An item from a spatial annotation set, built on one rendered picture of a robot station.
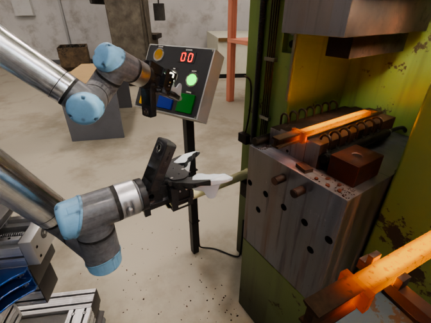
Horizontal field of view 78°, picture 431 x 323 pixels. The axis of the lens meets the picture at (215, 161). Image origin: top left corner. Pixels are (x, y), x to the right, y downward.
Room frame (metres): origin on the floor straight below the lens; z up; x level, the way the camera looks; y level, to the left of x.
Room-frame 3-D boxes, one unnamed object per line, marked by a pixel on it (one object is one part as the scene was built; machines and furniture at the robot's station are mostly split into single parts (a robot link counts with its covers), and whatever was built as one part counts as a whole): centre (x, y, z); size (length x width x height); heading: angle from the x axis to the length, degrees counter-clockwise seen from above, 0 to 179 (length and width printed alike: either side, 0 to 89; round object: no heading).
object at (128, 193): (0.45, 0.18, 0.98); 0.08 x 0.05 x 0.08; 33
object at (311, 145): (0.87, -0.42, 0.96); 0.42 x 0.20 x 0.09; 123
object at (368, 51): (0.88, -0.47, 1.24); 0.30 x 0.07 x 0.06; 123
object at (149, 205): (0.49, 0.12, 0.97); 0.12 x 0.08 x 0.09; 123
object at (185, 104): (1.02, 0.12, 1.01); 0.07 x 0.05 x 0.07; 58
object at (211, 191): (0.49, 0.01, 0.98); 0.09 x 0.03 x 0.06; 87
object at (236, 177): (1.00, 0.02, 0.62); 0.44 x 0.05 x 0.05; 123
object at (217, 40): (7.26, -0.79, 0.42); 2.20 x 1.78 x 0.83; 8
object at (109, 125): (3.44, 1.49, 0.33); 1.24 x 0.64 x 0.66; 11
